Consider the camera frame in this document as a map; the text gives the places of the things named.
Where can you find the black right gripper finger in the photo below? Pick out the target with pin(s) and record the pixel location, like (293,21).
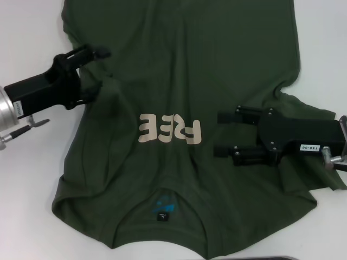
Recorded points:
(246,157)
(244,116)

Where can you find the dark green t-shirt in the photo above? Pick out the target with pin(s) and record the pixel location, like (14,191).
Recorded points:
(168,81)

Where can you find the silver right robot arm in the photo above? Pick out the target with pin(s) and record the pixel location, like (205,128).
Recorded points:
(344,120)

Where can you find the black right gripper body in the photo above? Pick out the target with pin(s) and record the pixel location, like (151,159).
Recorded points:
(303,135)

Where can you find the dark flat panel edge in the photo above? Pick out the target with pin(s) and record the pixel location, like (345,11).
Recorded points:
(271,258)

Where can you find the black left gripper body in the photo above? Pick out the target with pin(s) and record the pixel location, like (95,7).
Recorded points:
(43,89)

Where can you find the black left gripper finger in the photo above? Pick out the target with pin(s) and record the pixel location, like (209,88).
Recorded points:
(90,93)
(86,52)

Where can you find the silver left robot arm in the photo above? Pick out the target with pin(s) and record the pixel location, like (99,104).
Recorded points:
(6,108)

